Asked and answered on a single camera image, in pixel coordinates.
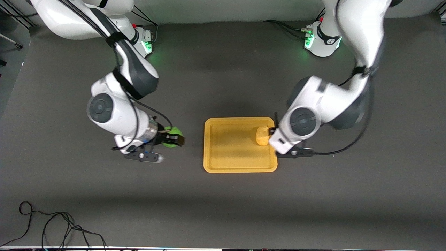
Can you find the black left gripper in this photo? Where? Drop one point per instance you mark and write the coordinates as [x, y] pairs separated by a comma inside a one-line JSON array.
[[269, 131]]

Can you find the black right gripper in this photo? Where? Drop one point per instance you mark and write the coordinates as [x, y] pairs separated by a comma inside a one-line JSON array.
[[162, 137]]

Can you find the green apple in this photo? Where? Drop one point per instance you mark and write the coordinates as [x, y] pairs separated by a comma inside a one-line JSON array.
[[175, 131]]

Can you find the yellow potato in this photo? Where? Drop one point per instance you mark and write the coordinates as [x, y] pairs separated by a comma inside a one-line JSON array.
[[262, 136]]

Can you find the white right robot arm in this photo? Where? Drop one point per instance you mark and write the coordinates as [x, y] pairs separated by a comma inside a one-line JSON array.
[[118, 118]]

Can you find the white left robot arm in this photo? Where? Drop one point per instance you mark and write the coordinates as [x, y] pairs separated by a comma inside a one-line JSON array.
[[327, 101]]

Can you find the yellow plastic tray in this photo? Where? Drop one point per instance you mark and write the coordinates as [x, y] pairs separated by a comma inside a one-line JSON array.
[[230, 146]]

